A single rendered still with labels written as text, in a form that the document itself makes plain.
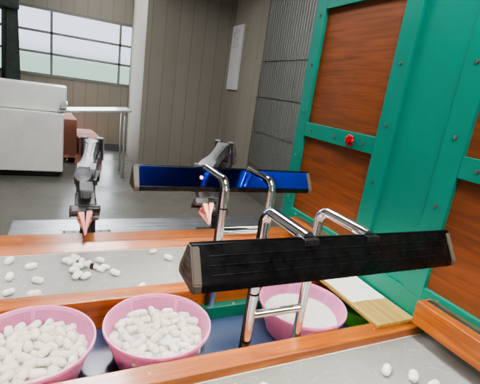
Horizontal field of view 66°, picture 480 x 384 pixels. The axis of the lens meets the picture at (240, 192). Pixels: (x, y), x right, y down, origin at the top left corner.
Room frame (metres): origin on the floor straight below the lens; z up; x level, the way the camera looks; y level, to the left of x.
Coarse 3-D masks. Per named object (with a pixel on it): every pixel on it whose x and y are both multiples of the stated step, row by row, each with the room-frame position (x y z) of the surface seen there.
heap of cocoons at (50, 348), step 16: (48, 320) 0.79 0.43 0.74; (0, 336) 0.71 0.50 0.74; (16, 336) 0.72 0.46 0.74; (32, 336) 0.73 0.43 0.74; (48, 336) 0.73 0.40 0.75; (64, 336) 0.75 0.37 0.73; (80, 336) 0.75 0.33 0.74; (0, 352) 0.66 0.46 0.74; (16, 352) 0.67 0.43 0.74; (32, 352) 0.69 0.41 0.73; (48, 352) 0.69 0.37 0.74; (64, 352) 0.69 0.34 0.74; (80, 352) 0.70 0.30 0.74; (0, 368) 0.62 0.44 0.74; (16, 368) 0.64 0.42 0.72; (32, 368) 0.64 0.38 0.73; (48, 368) 0.66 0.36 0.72; (64, 368) 0.64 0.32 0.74; (80, 368) 0.67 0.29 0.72
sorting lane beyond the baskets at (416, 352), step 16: (416, 336) 0.95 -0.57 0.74; (336, 352) 0.82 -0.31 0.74; (352, 352) 0.84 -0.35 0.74; (368, 352) 0.85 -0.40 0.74; (384, 352) 0.85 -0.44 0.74; (400, 352) 0.86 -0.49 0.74; (416, 352) 0.87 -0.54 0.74; (432, 352) 0.88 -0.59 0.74; (272, 368) 0.73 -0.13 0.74; (288, 368) 0.74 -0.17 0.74; (304, 368) 0.75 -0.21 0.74; (320, 368) 0.76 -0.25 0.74; (336, 368) 0.77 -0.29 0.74; (352, 368) 0.77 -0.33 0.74; (368, 368) 0.78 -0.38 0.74; (400, 368) 0.80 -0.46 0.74; (416, 368) 0.81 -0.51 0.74; (432, 368) 0.82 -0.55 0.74; (448, 368) 0.83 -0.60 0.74; (464, 368) 0.84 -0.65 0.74
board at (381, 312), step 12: (348, 300) 1.04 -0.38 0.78; (372, 300) 1.06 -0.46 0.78; (384, 300) 1.07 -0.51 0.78; (360, 312) 0.98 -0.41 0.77; (372, 312) 0.98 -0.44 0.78; (384, 312) 0.99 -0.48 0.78; (396, 312) 1.00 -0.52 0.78; (372, 324) 0.94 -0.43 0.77; (384, 324) 0.93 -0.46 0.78; (396, 324) 0.95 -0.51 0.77
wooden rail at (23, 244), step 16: (0, 240) 1.13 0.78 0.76; (16, 240) 1.15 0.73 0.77; (32, 240) 1.16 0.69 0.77; (48, 240) 1.18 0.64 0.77; (64, 240) 1.20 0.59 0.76; (80, 240) 1.22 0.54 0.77; (96, 240) 1.23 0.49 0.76; (112, 240) 1.25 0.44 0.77; (128, 240) 1.27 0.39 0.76; (144, 240) 1.30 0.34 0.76; (160, 240) 1.32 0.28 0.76; (176, 240) 1.35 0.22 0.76; (192, 240) 1.37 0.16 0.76; (208, 240) 1.40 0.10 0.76; (224, 240) 1.43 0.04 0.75; (0, 256) 1.07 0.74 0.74
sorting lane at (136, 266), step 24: (0, 264) 1.02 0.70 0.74; (24, 264) 1.04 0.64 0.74; (48, 264) 1.06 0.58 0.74; (120, 264) 1.13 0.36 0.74; (144, 264) 1.15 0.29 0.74; (168, 264) 1.17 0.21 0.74; (0, 288) 0.90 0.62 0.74; (24, 288) 0.91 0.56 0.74; (48, 288) 0.93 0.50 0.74; (72, 288) 0.95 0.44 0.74; (96, 288) 0.96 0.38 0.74
